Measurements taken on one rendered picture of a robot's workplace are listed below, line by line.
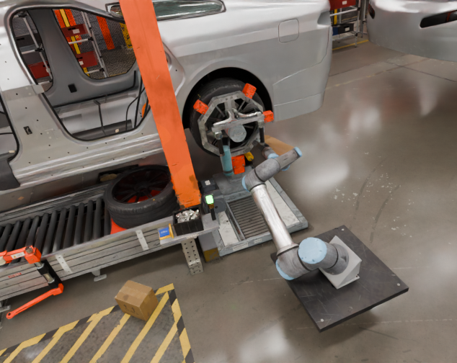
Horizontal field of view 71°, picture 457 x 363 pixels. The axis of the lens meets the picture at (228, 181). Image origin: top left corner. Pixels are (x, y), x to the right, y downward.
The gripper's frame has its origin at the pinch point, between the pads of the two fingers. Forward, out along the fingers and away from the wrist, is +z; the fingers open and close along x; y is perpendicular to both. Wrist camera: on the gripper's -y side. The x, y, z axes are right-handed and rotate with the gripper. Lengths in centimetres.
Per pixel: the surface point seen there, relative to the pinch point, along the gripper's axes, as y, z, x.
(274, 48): -35, 2, 68
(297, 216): 49, -50, -30
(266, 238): 28, -60, -56
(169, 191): -51, -20, -70
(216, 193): -18, -28, -51
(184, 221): -52, -69, -62
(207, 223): -33, -65, -59
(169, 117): -93, -50, -8
